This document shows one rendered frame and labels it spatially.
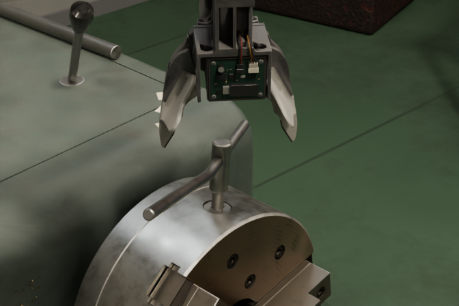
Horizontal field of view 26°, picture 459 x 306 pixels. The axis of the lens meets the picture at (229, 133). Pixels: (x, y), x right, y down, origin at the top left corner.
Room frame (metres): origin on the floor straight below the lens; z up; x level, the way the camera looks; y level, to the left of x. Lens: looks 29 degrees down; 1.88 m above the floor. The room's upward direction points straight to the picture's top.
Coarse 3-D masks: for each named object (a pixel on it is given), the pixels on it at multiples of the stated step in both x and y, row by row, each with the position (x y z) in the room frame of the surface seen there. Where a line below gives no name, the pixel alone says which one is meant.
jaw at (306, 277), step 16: (304, 272) 1.01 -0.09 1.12; (320, 272) 1.01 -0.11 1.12; (288, 288) 0.98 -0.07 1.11; (304, 288) 0.98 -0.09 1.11; (320, 288) 0.99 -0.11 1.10; (240, 304) 0.97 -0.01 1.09; (256, 304) 0.96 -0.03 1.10; (272, 304) 0.96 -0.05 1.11; (288, 304) 0.95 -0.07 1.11; (304, 304) 0.95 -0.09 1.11; (320, 304) 0.96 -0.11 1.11
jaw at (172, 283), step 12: (168, 276) 0.89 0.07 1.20; (180, 276) 0.88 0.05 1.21; (156, 288) 0.88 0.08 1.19; (168, 288) 0.87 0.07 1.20; (180, 288) 0.87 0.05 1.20; (192, 288) 0.88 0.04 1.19; (156, 300) 0.87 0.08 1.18; (168, 300) 0.86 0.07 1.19; (180, 300) 0.87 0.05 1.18; (192, 300) 0.86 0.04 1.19; (204, 300) 0.86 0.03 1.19; (216, 300) 0.85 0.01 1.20
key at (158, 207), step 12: (240, 132) 1.04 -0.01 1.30; (216, 168) 0.95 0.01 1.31; (192, 180) 0.88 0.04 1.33; (204, 180) 0.90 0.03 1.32; (180, 192) 0.84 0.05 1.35; (192, 192) 0.87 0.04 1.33; (156, 204) 0.78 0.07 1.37; (168, 204) 0.80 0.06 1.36; (144, 216) 0.76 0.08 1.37; (156, 216) 0.77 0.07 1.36
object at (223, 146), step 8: (216, 144) 0.97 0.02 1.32; (224, 144) 0.97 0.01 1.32; (216, 152) 0.97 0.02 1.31; (224, 152) 0.97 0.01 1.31; (224, 160) 0.97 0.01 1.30; (224, 168) 0.97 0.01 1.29; (216, 176) 0.97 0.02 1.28; (224, 176) 0.97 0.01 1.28; (216, 184) 0.97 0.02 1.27; (224, 184) 0.97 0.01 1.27; (216, 192) 0.97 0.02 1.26; (224, 192) 0.97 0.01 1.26; (216, 200) 0.97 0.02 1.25; (216, 208) 0.97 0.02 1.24
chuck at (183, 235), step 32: (160, 224) 0.95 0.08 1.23; (192, 224) 0.94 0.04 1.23; (224, 224) 0.94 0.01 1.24; (256, 224) 0.96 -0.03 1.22; (288, 224) 1.00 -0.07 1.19; (128, 256) 0.92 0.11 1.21; (160, 256) 0.91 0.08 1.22; (192, 256) 0.89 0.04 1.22; (224, 256) 0.92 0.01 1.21; (256, 256) 0.96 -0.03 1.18; (288, 256) 1.00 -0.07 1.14; (128, 288) 0.89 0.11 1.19; (224, 288) 0.92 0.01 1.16; (256, 288) 0.96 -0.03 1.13
